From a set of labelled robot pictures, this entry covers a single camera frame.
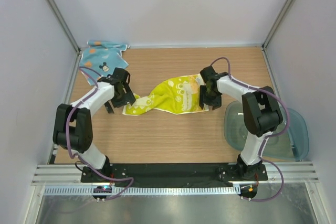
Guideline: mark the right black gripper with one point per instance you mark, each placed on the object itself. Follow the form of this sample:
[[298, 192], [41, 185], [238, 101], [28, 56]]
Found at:
[[216, 103]]

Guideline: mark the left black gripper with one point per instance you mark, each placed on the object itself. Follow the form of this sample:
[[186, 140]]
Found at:
[[128, 98]]

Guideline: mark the yellow green crocodile towel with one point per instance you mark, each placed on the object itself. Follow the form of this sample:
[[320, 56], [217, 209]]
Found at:
[[179, 95]]

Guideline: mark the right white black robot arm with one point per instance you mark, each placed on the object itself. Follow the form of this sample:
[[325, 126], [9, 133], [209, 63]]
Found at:
[[261, 112]]

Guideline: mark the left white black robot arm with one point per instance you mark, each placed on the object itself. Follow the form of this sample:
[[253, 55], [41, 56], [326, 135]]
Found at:
[[73, 123]]

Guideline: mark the blue cartoon mouse towel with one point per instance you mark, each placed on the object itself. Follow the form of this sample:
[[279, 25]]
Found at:
[[102, 57]]

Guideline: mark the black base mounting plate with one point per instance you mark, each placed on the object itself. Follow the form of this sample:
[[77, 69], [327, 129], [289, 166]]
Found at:
[[176, 174]]

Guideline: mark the teal transparent plastic tub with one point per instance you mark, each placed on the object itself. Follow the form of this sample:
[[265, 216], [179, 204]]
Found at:
[[293, 145]]

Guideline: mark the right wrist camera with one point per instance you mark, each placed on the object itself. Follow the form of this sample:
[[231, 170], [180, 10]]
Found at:
[[209, 74]]

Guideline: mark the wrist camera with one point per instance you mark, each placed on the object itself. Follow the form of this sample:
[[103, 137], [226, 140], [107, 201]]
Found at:
[[209, 74], [121, 75]]

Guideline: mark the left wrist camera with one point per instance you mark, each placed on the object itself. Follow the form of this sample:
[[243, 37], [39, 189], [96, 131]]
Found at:
[[121, 75]]

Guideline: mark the white slotted cable duct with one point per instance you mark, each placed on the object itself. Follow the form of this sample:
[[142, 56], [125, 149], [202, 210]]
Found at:
[[133, 191]]

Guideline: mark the aluminium frame rail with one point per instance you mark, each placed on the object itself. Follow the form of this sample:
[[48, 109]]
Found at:
[[284, 171]]

